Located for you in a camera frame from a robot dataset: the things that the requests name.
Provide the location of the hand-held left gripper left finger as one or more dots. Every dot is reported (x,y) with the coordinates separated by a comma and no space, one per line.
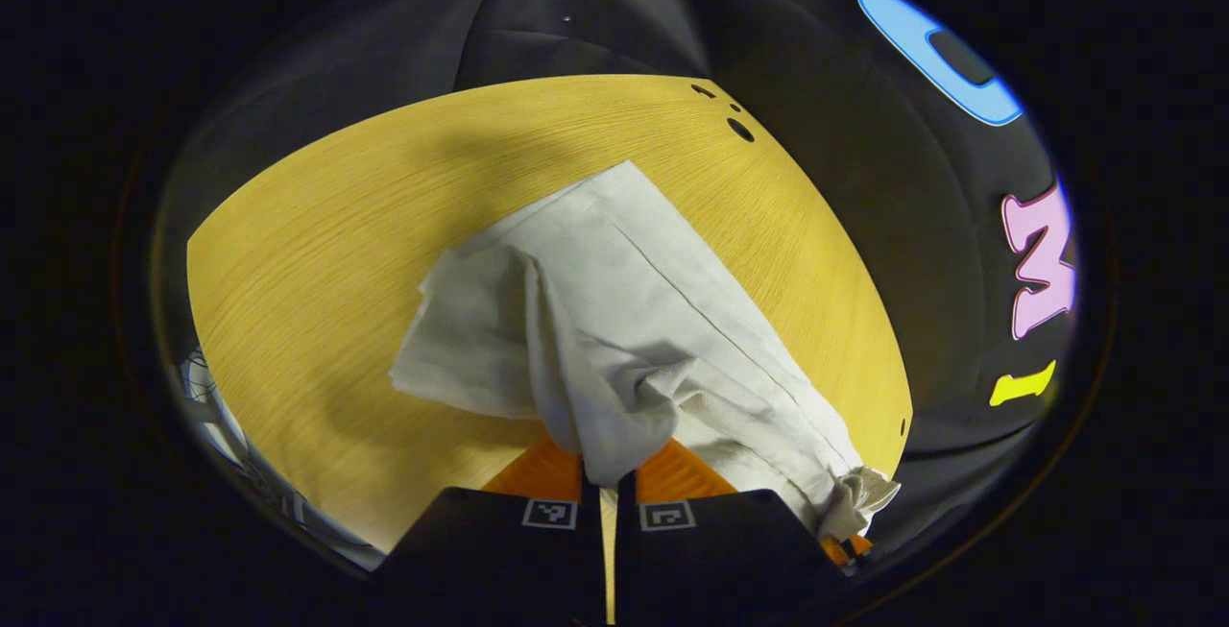
(499,560)

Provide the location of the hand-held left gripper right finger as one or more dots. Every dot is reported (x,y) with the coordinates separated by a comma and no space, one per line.
(720,569)

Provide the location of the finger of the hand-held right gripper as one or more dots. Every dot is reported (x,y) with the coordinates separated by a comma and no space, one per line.
(833,550)

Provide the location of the white jeans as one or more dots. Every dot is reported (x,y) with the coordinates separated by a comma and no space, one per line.
(614,320)

